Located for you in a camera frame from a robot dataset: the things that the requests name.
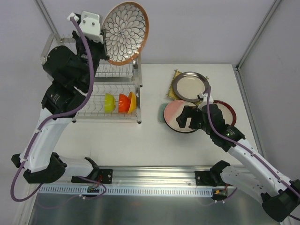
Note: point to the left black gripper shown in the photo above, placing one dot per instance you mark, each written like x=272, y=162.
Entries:
x=99, y=49

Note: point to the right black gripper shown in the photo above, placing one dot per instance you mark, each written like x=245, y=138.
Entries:
x=193, y=118

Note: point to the cream plate with metallic rim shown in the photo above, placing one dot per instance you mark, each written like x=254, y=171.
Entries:
x=189, y=85

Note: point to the white petal pattern brown-rim plate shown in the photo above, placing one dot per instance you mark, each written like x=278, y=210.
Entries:
x=126, y=31

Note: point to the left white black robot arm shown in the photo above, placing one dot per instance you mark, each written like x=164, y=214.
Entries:
x=39, y=161

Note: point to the steel two-tier dish rack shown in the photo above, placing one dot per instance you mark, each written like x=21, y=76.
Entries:
x=112, y=93

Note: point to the pink and cream floral plate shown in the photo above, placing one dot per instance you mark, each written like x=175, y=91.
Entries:
x=172, y=111

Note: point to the yellow woven bamboo mat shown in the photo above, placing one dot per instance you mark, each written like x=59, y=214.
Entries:
x=171, y=91

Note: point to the teal square plate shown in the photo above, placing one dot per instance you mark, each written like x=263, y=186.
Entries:
x=161, y=112

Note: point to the cream plate with red rim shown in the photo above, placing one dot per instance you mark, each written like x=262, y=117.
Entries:
x=229, y=115

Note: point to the lime green bowl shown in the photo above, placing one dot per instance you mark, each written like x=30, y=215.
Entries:
x=109, y=103

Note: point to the yellow orange bowl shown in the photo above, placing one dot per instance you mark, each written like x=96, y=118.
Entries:
x=132, y=104

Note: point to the red orange bowl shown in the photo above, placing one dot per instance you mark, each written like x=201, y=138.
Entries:
x=123, y=104

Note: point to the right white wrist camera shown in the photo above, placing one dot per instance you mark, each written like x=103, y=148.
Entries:
x=204, y=97

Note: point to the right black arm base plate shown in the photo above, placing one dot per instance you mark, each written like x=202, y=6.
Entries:
x=203, y=178

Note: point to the aluminium mounting rail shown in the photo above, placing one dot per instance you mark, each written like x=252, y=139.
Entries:
x=146, y=176

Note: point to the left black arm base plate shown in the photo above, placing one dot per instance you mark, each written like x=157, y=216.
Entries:
x=104, y=176

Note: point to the white slotted cable duct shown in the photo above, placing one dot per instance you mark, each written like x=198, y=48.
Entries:
x=123, y=190

